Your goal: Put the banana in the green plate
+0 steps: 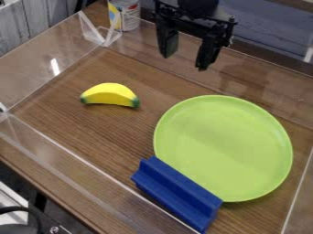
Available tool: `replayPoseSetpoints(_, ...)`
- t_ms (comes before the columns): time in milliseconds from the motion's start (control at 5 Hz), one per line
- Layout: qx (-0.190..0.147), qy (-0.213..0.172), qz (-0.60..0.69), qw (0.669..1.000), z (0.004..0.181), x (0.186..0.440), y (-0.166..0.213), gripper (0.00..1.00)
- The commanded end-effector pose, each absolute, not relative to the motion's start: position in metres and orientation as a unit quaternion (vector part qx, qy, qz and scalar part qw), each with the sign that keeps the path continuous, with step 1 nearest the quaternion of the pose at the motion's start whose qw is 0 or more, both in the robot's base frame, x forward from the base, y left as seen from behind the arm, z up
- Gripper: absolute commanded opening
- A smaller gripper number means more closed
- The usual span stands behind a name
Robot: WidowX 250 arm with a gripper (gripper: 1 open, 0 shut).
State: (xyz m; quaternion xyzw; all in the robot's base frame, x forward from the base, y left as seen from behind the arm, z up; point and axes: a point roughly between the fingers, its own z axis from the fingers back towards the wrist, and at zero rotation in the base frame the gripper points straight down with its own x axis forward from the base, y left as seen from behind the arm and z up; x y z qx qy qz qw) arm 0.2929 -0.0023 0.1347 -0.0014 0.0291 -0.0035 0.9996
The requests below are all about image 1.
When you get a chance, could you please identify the blue plastic block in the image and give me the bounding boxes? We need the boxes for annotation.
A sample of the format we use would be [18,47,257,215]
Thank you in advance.
[132,155,223,234]

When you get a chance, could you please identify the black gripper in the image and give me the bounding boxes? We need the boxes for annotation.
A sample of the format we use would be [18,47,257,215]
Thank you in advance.
[154,0,237,71]

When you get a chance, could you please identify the clear acrylic enclosure wall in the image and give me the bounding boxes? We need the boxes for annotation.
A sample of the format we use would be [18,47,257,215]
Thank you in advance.
[0,13,313,234]

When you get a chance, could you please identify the white labelled can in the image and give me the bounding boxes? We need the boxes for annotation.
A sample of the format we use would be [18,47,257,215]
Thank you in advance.
[108,0,141,31]

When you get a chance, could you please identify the yellow toy banana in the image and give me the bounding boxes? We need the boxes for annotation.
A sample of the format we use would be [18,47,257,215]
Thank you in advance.
[80,82,140,108]

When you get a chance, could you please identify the green plate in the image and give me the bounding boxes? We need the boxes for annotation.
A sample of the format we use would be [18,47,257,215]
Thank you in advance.
[154,95,294,202]

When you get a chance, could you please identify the black cable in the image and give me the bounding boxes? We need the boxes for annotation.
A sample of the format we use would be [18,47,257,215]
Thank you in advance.
[0,206,45,234]

